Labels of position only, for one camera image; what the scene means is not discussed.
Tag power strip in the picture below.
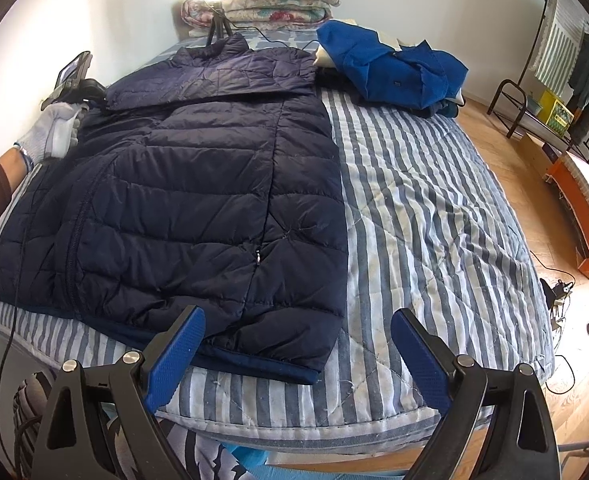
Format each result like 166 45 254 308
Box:
541 280 575 332

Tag blue white striped quilt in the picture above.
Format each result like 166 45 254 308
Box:
0 27 557 456

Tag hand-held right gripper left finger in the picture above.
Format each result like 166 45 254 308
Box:
32 305 208 480

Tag navy puffer jacket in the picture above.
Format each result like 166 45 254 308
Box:
0 35 350 386

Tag thin black cable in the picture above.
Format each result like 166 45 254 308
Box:
224 20 321 55

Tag green white striped towel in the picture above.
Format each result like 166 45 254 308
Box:
531 0 589 90

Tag light blue cloth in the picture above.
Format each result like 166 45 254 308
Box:
219 441 425 480

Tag orange shelf board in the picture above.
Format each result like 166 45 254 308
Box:
547 152 589 277

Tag black tripod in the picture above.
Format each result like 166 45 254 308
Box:
204 2 236 47

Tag folded floral quilts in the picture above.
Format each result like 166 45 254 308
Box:
182 0 340 31

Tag person's left hand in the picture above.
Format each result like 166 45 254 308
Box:
14 102 82 167

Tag dark garment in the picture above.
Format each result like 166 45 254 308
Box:
414 91 470 120

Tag metal clothes rack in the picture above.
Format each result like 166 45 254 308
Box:
489 0 589 161

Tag yellow box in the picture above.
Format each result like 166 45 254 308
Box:
538 90 575 135

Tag blue garment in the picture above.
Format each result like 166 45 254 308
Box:
317 20 470 111

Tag thick black cable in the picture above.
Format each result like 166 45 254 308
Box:
0 230 30 466

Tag black floor cable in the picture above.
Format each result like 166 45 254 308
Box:
529 250 577 396

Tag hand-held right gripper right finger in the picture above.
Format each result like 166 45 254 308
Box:
390 307 560 480

